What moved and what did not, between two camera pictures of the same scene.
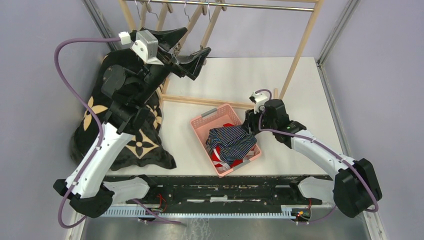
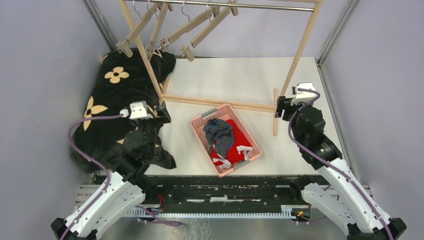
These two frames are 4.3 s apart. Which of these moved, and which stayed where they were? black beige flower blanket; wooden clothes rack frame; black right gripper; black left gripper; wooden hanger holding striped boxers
Moved: black right gripper; black left gripper; wooden hanger holding striped boxers
Stayed: wooden clothes rack frame; black beige flower blanket
